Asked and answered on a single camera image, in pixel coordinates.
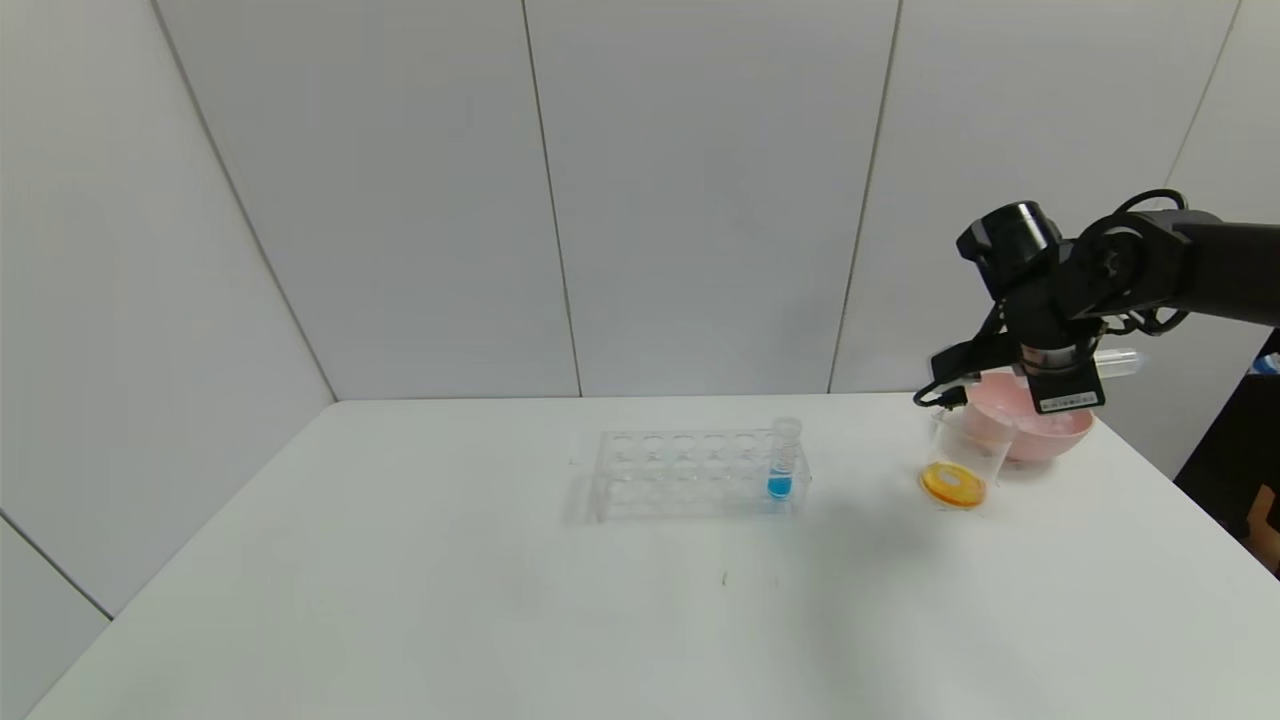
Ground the clear acrylic test tube rack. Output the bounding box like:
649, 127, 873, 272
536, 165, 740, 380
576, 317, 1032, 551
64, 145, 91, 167
592, 428, 809, 523

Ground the pink bowl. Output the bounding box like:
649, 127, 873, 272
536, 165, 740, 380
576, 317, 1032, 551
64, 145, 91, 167
962, 372, 1095, 465

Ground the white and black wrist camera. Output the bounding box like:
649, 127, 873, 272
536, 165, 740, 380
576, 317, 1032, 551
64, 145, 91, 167
930, 336, 1021, 389

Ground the clear glass beaker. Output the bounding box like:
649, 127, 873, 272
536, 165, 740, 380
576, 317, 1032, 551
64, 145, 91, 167
918, 402, 1017, 511

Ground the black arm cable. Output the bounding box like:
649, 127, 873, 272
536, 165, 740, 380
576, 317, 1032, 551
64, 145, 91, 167
1108, 187, 1193, 338

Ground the test tube with blue pigment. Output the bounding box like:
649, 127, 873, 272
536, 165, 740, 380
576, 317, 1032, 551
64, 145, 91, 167
768, 416, 803, 501

